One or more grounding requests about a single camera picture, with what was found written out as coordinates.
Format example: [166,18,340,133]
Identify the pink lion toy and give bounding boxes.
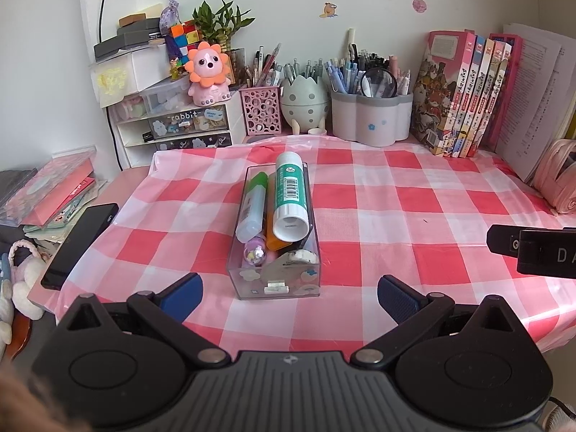
[184,41,232,108]

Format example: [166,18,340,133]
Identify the black wall cable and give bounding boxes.
[96,0,113,43]

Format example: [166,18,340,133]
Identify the glass vase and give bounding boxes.
[227,47,246,86]

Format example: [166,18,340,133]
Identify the white flower-shaped pen holder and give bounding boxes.
[330,89,414,147]

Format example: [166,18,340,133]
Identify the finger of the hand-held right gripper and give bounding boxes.
[487,224,523,257]

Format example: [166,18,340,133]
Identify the clear storage box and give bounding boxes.
[139,76,192,115]

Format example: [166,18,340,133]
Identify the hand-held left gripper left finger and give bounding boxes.
[58,272,231,366]

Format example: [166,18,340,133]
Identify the pink flat box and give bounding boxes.
[0,153,95,228]

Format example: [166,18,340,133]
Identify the pens in pink holder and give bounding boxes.
[243,44,284,88]

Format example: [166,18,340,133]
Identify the black power cable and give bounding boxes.
[107,112,123,172]

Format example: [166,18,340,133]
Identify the green bamboo plant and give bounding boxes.
[193,0,255,50]

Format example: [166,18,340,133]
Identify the white storage box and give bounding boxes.
[90,45,169,109]

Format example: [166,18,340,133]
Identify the white plush toy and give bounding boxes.
[0,240,46,356]

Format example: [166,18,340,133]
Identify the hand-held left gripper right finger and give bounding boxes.
[351,274,523,367]

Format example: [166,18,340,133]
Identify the white tape roll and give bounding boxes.
[274,248,318,280]

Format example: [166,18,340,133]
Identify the stack of notebooks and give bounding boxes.
[22,175,109,239]

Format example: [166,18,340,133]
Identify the dark grey pouch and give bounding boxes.
[0,168,39,199]

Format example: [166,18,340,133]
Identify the pens in egg holder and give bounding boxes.
[283,58,327,86]

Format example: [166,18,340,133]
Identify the open paper book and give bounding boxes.
[495,22,576,187]

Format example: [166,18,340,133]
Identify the clear plastic organizer box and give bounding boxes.
[227,161,321,300]

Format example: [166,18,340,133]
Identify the egg-shaped pen holder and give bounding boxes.
[281,76,329,135]

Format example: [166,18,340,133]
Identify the orange highlighter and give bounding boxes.
[265,175,289,250]

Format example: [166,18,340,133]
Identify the colourful puzzle cube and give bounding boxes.
[170,20,201,57]

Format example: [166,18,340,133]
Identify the purple capsule-end pen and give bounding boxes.
[243,234,267,265]

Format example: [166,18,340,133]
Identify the black phone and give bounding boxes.
[40,203,119,290]

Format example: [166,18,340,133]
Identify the pens in white holder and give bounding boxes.
[324,29,412,99]

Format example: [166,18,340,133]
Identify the white drawer organizer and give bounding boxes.
[107,92,246,167]

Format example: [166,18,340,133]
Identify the black magnifying glass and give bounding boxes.
[361,67,399,99]

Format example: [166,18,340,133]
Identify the purple drawstring pouch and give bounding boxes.
[159,0,181,34]

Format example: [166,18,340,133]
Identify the green white glue stick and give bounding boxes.
[272,152,313,242]

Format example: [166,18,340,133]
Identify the pink folder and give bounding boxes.
[479,33,523,154]

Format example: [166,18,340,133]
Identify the clear container with round items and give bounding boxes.
[108,96,147,123]

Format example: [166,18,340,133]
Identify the pink perforated pen holder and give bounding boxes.
[239,85,282,136]

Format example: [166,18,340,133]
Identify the green capped highlighter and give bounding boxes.
[235,172,269,243]

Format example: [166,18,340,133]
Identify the pink checked tablecloth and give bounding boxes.
[58,137,576,356]

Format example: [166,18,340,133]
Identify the pink striped bag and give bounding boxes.
[533,137,576,214]

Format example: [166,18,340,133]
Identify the black flat box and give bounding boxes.
[94,18,163,61]

